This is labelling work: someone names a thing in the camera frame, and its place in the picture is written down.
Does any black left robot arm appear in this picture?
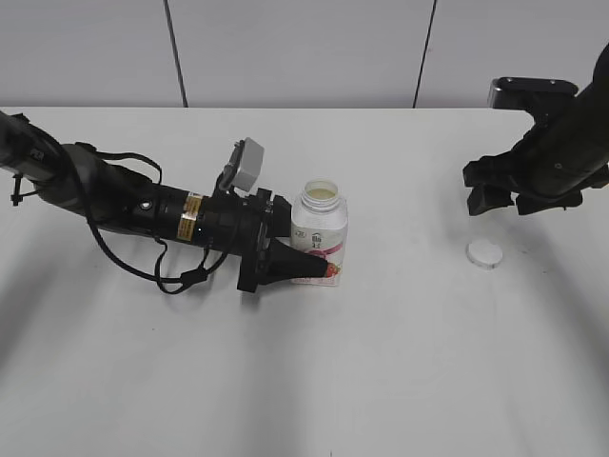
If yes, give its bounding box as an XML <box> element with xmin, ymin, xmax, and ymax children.
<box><xmin>1</xmin><ymin>114</ymin><xmax>330</xmax><ymax>294</ymax></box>

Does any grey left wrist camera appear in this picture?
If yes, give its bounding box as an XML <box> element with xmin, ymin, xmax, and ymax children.
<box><xmin>218</xmin><ymin>137</ymin><xmax>265</xmax><ymax>192</ymax></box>

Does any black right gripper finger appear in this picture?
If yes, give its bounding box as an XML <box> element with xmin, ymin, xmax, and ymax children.
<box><xmin>467</xmin><ymin>185</ymin><xmax>514</xmax><ymax>216</ymax></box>
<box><xmin>516</xmin><ymin>191</ymin><xmax>583</xmax><ymax>215</ymax></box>

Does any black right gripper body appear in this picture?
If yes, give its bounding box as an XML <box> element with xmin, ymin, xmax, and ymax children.
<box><xmin>462</xmin><ymin>123</ymin><xmax>608</xmax><ymax>207</ymax></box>

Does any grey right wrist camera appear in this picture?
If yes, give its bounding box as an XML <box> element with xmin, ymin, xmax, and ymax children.
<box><xmin>487</xmin><ymin>76</ymin><xmax>579</xmax><ymax>116</ymax></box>

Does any white yili yogurt bottle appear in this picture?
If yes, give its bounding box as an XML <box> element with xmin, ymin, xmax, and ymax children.
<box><xmin>290</xmin><ymin>179</ymin><xmax>348</xmax><ymax>287</ymax></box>

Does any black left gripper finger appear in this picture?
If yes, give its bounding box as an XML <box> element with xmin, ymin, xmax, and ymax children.
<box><xmin>256</xmin><ymin>238</ymin><xmax>328</xmax><ymax>286</ymax></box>
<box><xmin>269</xmin><ymin>194</ymin><xmax>292</xmax><ymax>237</ymax></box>

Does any white bottle cap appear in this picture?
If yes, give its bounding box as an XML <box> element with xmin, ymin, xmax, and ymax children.
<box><xmin>465</xmin><ymin>239</ymin><xmax>503</xmax><ymax>269</ymax></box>

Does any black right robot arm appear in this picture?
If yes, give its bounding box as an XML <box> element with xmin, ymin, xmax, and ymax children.
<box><xmin>462</xmin><ymin>51</ymin><xmax>608</xmax><ymax>216</ymax></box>

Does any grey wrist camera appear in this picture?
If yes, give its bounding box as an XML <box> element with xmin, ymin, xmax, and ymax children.
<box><xmin>487</xmin><ymin>76</ymin><xmax>579</xmax><ymax>116</ymax></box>
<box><xmin>218</xmin><ymin>137</ymin><xmax>265</xmax><ymax>192</ymax></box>

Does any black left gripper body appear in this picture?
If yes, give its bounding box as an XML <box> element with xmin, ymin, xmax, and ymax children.
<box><xmin>197</xmin><ymin>188</ymin><xmax>272</xmax><ymax>292</ymax></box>

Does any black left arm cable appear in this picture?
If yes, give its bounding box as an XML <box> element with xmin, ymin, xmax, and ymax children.
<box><xmin>9</xmin><ymin>150</ymin><xmax>234</xmax><ymax>295</ymax></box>

